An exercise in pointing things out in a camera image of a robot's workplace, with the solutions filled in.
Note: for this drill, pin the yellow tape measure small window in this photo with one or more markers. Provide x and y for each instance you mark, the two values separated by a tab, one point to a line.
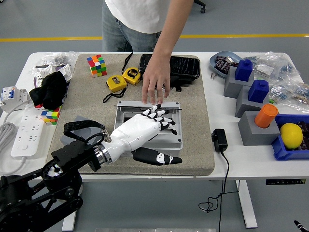
116	82

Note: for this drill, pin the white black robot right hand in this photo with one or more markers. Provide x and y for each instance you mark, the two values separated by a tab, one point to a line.
300	226

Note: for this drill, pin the black cloth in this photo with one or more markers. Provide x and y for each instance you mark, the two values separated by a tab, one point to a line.
51	89

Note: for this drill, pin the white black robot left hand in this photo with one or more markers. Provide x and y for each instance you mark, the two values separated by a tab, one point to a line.
135	133

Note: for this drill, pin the person's left hand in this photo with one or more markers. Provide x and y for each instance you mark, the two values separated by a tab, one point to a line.
155	77

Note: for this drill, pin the person's left forearm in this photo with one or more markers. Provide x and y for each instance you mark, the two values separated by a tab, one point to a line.
166	36

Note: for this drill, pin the white table leg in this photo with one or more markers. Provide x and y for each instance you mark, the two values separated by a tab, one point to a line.
247	205
70	222

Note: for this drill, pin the grey block holder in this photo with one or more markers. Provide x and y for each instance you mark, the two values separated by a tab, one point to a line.
256	135
233	87
243	104

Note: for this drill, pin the dark snack packet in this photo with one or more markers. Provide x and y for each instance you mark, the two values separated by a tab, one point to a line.
220	59
223	67

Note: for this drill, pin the grey block with round hole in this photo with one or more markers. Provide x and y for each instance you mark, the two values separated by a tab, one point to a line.
82	131

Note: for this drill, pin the clear bag of screws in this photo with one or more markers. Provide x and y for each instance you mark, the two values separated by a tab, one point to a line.
51	58

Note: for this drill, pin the beige padded mat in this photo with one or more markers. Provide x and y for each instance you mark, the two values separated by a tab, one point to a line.
193	108

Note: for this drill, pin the black office chair base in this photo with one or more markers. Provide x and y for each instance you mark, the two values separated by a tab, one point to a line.
201	6

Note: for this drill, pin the black plastic tray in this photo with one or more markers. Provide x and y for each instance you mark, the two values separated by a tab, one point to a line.
186	67

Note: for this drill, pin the blue plastic bin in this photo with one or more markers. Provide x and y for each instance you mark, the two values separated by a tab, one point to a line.
280	152

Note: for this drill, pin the white power strip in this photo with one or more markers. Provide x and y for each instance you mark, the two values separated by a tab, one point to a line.
26	135

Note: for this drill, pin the small metal screws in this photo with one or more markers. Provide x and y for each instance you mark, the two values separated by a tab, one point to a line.
213	76

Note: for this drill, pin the small colourful puzzle cube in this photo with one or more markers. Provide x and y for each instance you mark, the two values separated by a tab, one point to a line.
50	116

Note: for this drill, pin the large colourful puzzle cube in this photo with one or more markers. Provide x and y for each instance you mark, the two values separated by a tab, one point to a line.
96	65

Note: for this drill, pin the yellow tape measure black label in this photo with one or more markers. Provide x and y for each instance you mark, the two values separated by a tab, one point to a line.
131	75

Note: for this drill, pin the clear bag of components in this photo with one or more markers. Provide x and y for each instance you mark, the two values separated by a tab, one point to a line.
272	62
297	94

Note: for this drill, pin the blue block with knob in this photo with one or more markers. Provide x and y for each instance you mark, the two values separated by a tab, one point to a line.
243	71
258	91

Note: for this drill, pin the person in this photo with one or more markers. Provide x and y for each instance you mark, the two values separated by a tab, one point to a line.
135	17

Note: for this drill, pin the orange cylinder battery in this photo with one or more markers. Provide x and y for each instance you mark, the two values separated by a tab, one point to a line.
265	116

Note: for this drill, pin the black power adapter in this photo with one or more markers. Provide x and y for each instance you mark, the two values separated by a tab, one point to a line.
220	141

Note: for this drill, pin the white switch packaging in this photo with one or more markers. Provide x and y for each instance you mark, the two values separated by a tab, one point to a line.
46	70

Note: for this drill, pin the blue-grey dish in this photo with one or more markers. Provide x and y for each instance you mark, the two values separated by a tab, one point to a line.
223	52

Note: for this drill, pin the black table control panel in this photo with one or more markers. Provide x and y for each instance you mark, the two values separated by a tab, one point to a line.
285	181

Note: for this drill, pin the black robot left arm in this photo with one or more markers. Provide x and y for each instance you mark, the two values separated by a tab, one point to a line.
70	154

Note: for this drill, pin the yellow lemon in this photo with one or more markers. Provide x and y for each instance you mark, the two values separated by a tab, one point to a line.
290	135

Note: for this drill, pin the grey electrical box with lid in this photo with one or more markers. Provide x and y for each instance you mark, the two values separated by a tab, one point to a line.
173	145

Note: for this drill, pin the dark packets in bin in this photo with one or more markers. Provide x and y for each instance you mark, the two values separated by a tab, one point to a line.
305	142

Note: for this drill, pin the white circuit breaker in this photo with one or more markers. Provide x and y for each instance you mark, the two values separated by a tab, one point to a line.
9	96

